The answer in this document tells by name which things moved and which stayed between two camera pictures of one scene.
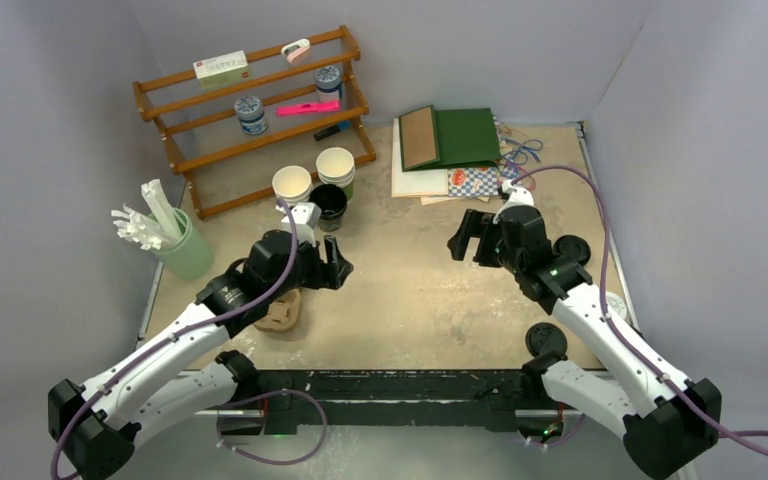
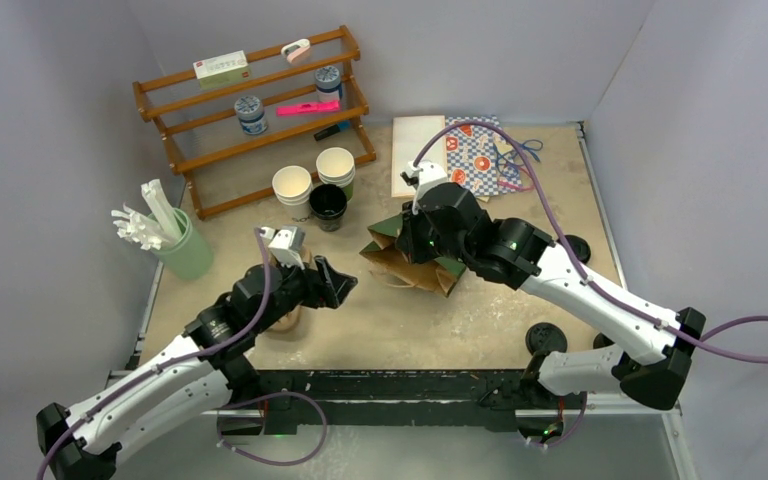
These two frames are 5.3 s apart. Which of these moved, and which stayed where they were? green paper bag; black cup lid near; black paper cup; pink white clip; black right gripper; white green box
Moved: black right gripper; green paper bag
Stayed: white green box; black paper cup; pink white clip; black cup lid near
